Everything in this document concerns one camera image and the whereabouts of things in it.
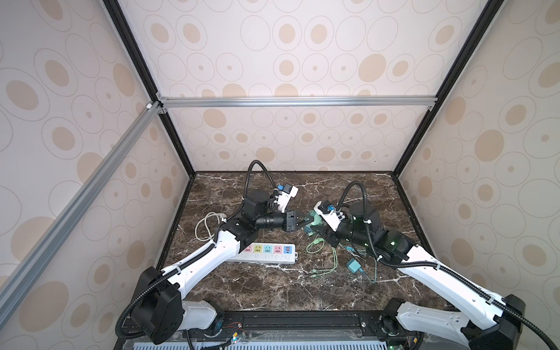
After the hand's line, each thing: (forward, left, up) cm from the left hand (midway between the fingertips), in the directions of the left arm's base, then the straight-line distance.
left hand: (316, 222), depth 67 cm
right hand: (+4, -3, -4) cm, 7 cm away
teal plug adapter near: (-3, -18, -27) cm, 32 cm away
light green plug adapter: (+1, 0, 0) cm, 1 cm away
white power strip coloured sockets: (+1, +14, -26) cm, 30 cm away
